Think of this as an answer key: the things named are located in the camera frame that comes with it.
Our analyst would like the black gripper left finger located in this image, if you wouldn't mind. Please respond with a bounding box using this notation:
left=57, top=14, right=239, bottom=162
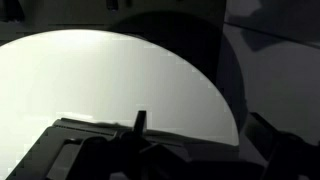
left=68, top=110, right=201, bottom=180

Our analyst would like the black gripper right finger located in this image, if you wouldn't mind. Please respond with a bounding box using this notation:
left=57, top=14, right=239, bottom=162
left=244, top=111, right=320, bottom=180

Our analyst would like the white grey toy stove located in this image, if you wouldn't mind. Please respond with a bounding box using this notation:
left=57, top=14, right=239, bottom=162
left=6, top=116, right=241, bottom=180

